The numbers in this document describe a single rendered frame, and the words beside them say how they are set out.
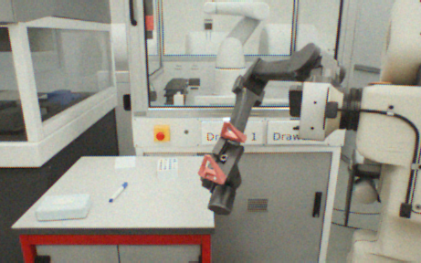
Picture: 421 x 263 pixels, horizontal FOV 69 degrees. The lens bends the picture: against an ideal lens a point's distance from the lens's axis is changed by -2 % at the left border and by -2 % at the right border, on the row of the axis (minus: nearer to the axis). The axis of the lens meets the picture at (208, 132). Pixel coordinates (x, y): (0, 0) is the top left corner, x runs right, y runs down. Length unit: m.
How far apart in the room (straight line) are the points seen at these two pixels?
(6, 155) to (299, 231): 1.45
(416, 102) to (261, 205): 1.23
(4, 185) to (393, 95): 1.52
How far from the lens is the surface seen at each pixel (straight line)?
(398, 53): 0.60
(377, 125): 0.57
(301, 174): 1.65
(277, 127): 1.49
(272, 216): 1.73
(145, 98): 1.46
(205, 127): 1.45
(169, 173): 1.27
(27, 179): 1.58
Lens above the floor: 1.31
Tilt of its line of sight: 17 degrees down
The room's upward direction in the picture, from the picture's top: straight up
